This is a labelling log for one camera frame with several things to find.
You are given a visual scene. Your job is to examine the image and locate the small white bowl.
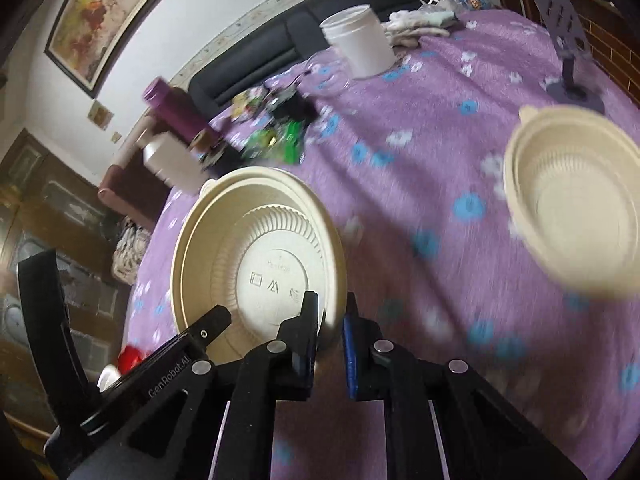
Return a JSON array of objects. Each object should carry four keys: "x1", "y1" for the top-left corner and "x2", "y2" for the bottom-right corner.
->
[{"x1": 96, "y1": 365, "x2": 123, "y2": 393}]

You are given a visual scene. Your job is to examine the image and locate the leaf patterned blanket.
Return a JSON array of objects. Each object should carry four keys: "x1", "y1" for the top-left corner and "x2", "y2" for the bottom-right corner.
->
[{"x1": 111, "y1": 220, "x2": 151, "y2": 286}]

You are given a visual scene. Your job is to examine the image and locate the white plastic bottle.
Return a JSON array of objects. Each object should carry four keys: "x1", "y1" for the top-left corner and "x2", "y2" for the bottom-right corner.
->
[{"x1": 142, "y1": 132, "x2": 218, "y2": 196}]

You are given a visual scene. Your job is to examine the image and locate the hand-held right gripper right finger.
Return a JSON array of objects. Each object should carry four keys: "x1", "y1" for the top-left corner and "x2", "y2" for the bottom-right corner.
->
[{"x1": 342, "y1": 295, "x2": 587, "y2": 480}]

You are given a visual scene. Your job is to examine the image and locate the white cloth gloves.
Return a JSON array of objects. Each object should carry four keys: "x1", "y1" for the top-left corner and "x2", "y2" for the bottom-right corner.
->
[{"x1": 385, "y1": 7, "x2": 456, "y2": 48}]

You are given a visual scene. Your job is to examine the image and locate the purple thermos bottle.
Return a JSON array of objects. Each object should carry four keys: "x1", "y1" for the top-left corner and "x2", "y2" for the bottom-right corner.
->
[{"x1": 142, "y1": 76, "x2": 223, "y2": 153}]

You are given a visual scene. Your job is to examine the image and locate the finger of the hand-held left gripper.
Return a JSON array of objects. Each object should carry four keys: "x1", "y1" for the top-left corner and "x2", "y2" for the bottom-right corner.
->
[
  {"x1": 82, "y1": 306, "x2": 232, "y2": 431},
  {"x1": 17, "y1": 249, "x2": 96, "y2": 428}
]

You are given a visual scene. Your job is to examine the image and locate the purple floral tablecloth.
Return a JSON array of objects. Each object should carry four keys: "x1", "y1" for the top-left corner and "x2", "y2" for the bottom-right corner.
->
[{"x1": 125, "y1": 7, "x2": 640, "y2": 480}]

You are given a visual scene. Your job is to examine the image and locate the red plate with white label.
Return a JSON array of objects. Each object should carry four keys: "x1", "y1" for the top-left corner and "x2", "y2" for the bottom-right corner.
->
[{"x1": 117, "y1": 345, "x2": 151, "y2": 373}]

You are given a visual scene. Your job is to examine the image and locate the small wall sticker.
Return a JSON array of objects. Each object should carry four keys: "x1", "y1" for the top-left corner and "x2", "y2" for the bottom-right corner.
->
[{"x1": 87, "y1": 101, "x2": 113, "y2": 126}]

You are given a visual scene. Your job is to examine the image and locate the white mug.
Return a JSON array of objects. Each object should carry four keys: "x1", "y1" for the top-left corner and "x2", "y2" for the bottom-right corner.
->
[{"x1": 319, "y1": 4, "x2": 397, "y2": 81}]

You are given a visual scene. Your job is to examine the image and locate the green candy wrappers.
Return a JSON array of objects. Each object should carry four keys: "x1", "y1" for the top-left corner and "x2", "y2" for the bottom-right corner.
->
[{"x1": 245, "y1": 120, "x2": 306, "y2": 166}]

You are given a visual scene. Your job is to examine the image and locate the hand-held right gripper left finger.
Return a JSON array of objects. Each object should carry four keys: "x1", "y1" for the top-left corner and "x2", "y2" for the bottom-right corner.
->
[{"x1": 65, "y1": 291, "x2": 321, "y2": 480}]

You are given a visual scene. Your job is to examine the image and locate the yellow snack packet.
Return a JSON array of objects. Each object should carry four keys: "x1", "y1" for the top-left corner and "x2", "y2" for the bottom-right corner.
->
[{"x1": 234, "y1": 87, "x2": 266, "y2": 113}]

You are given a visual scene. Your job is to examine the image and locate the brown armchair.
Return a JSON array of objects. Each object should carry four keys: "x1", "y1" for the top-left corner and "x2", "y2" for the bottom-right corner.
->
[{"x1": 97, "y1": 115, "x2": 171, "y2": 233}]

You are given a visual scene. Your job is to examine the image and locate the cream ribbed bowl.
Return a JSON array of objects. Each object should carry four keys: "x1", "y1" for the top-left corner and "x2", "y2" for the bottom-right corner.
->
[
  {"x1": 170, "y1": 166, "x2": 347, "y2": 363},
  {"x1": 502, "y1": 105, "x2": 640, "y2": 301}
]

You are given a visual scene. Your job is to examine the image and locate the framed wall painting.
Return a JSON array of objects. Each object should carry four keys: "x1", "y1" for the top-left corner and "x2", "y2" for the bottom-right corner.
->
[{"x1": 44, "y1": 0, "x2": 206, "y2": 98}]

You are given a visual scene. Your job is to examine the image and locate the black leather sofa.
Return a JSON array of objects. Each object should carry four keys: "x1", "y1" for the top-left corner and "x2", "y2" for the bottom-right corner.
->
[{"x1": 187, "y1": 0, "x2": 481, "y2": 116}]

